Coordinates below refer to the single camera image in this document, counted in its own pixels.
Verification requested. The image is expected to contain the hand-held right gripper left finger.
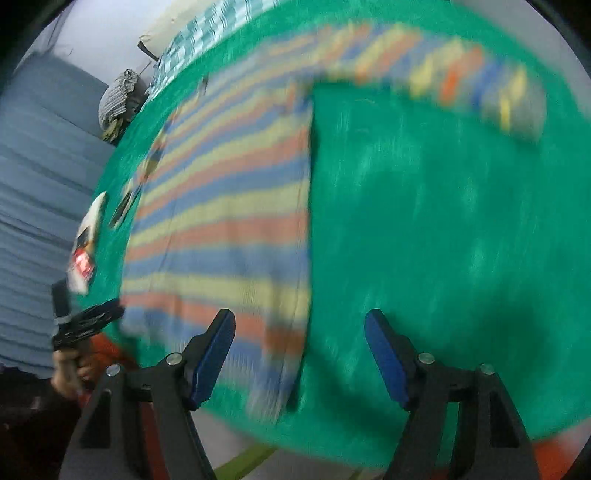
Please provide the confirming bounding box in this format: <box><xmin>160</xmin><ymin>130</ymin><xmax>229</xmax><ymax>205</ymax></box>
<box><xmin>59</xmin><ymin>308</ymin><xmax>236</xmax><ymax>480</ymax></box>

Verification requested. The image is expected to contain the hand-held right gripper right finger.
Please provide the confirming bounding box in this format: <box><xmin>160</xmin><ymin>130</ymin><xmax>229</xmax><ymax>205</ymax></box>
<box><xmin>365</xmin><ymin>309</ymin><xmax>541</xmax><ymax>480</ymax></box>

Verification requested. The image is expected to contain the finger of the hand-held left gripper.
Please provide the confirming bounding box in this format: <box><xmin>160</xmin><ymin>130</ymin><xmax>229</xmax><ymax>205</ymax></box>
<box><xmin>65</xmin><ymin>298</ymin><xmax>126</xmax><ymax>341</ymax></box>

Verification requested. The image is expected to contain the striped knit sweater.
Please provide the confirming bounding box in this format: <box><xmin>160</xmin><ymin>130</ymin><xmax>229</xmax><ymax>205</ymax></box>
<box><xmin>108</xmin><ymin>21</ymin><xmax>548</xmax><ymax>423</ymax></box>

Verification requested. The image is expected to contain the person's left hand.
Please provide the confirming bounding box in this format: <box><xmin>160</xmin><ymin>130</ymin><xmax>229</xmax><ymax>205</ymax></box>
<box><xmin>52</xmin><ymin>347</ymin><xmax>97</xmax><ymax>398</ymax></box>

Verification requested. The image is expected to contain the person's orange clothing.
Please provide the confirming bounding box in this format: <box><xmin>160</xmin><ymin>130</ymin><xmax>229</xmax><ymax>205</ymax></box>
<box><xmin>78</xmin><ymin>333</ymin><xmax>139</xmax><ymax>376</ymax></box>

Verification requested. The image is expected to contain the red and white packet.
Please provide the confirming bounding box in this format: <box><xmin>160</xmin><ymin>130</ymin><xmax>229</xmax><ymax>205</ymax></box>
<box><xmin>68</xmin><ymin>248</ymin><xmax>96</xmax><ymax>294</ymax></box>

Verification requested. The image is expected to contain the dark cloth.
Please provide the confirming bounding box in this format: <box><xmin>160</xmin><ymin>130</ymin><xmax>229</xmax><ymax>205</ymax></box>
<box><xmin>0</xmin><ymin>364</ymin><xmax>86</xmax><ymax>480</ymax></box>

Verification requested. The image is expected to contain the green floral blanket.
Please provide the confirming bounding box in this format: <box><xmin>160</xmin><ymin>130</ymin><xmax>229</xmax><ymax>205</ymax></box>
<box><xmin>78</xmin><ymin>0</ymin><xmax>591</xmax><ymax>472</ymax></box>

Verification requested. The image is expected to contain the yellow-green cloth pile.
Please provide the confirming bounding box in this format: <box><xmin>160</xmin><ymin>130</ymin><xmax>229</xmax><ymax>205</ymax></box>
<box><xmin>102</xmin><ymin>117</ymin><xmax>129</xmax><ymax>145</ymax></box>

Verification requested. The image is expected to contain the grey checked cloth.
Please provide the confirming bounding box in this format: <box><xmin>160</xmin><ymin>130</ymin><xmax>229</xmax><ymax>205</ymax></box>
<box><xmin>98</xmin><ymin>69</ymin><xmax>141</xmax><ymax>125</ymax></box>

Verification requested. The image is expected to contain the green checked bedsheet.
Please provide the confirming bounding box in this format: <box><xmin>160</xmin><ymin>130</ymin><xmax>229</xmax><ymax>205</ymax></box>
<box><xmin>148</xmin><ymin>0</ymin><xmax>282</xmax><ymax>100</ymax></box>

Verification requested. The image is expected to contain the cream padded headboard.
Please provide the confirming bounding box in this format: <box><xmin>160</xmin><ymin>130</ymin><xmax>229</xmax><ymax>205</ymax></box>
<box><xmin>137</xmin><ymin>0</ymin><xmax>222</xmax><ymax>61</ymax></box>

